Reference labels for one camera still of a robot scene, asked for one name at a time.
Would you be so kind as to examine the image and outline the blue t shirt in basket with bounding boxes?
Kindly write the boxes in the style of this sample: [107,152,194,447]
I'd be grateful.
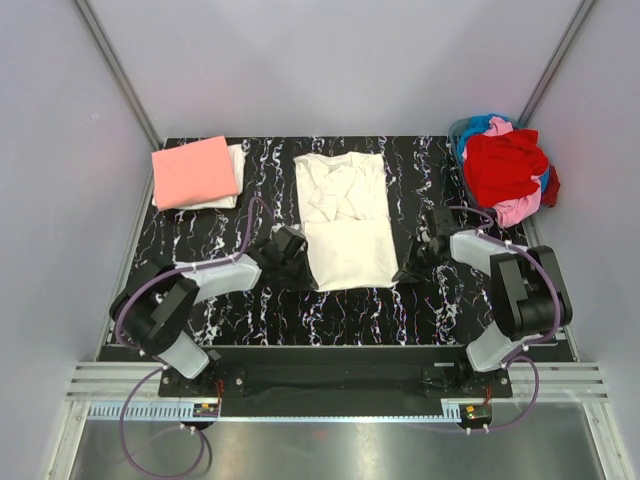
[456,115,550,207]

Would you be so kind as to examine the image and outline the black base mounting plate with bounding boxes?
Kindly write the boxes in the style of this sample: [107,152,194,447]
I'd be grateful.
[159,346,513,400]

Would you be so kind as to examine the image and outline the pink t shirt in basket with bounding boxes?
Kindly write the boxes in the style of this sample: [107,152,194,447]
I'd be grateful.
[484,116,544,228]

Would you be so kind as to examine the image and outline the folded white t shirt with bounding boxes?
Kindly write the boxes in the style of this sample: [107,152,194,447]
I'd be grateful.
[157,143,247,211]

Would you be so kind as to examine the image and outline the right aluminium frame post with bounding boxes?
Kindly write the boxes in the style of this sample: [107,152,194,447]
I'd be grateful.
[518,0,599,126]

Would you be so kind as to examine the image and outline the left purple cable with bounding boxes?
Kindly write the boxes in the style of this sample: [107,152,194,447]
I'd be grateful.
[115,197,276,476]

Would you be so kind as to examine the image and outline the aluminium frame post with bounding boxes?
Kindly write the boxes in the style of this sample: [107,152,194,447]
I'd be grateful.
[518,0,599,126]
[71,0,163,150]

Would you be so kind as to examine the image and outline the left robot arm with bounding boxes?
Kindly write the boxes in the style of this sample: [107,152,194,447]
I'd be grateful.
[109,226,317,396]

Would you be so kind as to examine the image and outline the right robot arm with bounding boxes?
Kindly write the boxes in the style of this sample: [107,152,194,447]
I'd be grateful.
[393,206,573,397]

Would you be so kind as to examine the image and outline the white slotted cable duct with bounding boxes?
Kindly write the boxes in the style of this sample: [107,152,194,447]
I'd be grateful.
[88,399,464,423]

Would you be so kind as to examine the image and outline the cream white t shirt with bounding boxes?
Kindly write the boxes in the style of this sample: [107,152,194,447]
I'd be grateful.
[294,152,398,292]

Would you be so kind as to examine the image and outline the folded pink t shirt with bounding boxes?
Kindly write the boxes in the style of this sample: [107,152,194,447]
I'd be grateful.
[151,135,239,211]

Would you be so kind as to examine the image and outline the red t shirt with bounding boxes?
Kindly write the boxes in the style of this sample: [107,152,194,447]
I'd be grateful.
[463,129,561,208]

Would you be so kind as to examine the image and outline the aluminium rail front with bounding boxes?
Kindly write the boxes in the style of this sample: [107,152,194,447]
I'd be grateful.
[66,362,608,403]

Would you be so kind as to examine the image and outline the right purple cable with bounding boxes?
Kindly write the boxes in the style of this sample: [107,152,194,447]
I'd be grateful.
[409,205,564,434]

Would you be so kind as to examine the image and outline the purple cable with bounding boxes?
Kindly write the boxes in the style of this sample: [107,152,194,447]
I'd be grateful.
[409,205,564,434]
[115,197,276,476]

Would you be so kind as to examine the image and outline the left aluminium frame post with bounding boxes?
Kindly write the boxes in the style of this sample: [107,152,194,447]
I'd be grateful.
[71,0,163,150]

